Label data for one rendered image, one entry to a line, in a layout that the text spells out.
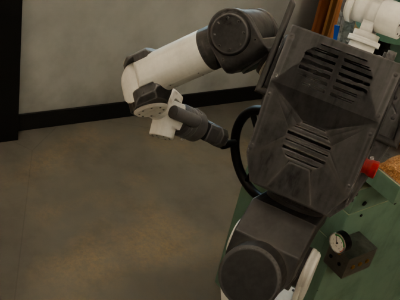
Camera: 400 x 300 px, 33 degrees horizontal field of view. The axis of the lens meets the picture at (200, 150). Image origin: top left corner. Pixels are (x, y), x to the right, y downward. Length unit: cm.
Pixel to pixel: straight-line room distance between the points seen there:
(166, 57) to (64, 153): 178
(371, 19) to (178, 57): 39
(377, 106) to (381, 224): 106
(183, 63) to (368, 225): 94
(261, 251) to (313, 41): 36
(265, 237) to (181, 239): 157
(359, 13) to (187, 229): 167
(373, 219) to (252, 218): 91
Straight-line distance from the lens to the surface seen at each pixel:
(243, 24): 126
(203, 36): 135
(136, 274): 259
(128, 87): 148
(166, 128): 170
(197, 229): 282
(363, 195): 194
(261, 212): 123
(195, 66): 136
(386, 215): 213
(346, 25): 289
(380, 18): 131
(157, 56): 140
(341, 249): 192
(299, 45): 114
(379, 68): 112
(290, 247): 120
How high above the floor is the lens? 186
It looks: 35 degrees down
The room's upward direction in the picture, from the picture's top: 13 degrees clockwise
